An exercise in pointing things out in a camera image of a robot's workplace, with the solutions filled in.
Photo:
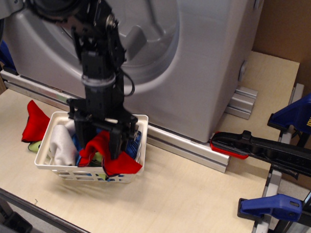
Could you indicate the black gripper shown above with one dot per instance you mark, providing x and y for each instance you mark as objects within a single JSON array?
[{"x": 103, "y": 107}]

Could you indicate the red felt garment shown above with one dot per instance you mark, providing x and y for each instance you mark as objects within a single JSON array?
[{"x": 124, "y": 164}]

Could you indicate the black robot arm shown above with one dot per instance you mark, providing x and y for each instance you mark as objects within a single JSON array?
[{"x": 96, "y": 39}]

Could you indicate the white plastic laundry basket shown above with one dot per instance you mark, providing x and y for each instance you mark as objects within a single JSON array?
[{"x": 45, "y": 159}]

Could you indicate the grey toy washing machine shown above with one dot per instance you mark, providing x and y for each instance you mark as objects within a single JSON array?
[{"x": 185, "y": 57}]

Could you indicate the light green felt garment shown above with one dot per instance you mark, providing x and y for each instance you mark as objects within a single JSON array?
[{"x": 96, "y": 161}]

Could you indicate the light blue felt cloth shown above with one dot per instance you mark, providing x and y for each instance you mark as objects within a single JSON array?
[{"x": 78, "y": 148}]

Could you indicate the blue felt jeans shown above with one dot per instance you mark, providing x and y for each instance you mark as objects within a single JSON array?
[{"x": 133, "y": 147}]

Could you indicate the grey felt cloth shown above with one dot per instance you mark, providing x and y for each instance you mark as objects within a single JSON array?
[{"x": 62, "y": 148}]

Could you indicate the red felt cloth on table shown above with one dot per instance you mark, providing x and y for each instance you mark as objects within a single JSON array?
[{"x": 36, "y": 125}]

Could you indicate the green felt piece beside basket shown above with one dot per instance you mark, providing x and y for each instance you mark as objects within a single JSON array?
[{"x": 34, "y": 146}]

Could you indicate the blue clamp at left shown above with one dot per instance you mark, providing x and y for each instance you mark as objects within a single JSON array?
[{"x": 6, "y": 59}]

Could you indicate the short aluminium extrusion block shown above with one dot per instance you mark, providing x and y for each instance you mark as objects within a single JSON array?
[{"x": 242, "y": 102}]

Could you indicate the black red bar clamp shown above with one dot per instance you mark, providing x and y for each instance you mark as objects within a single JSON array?
[{"x": 283, "y": 157}]

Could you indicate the blue Irwin clamp upper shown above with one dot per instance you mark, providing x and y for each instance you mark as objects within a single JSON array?
[{"x": 297, "y": 114}]

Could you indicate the brown cardboard board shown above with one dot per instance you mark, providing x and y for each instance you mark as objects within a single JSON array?
[{"x": 284, "y": 31}]

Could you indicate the long aluminium extrusion rail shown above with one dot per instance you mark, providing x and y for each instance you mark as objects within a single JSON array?
[{"x": 164, "y": 139}]

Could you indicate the black metal table frame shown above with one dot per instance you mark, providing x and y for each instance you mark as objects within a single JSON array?
[{"x": 20, "y": 216}]

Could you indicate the blue clamp handle lower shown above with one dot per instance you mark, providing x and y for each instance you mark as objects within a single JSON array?
[{"x": 280, "y": 206}]

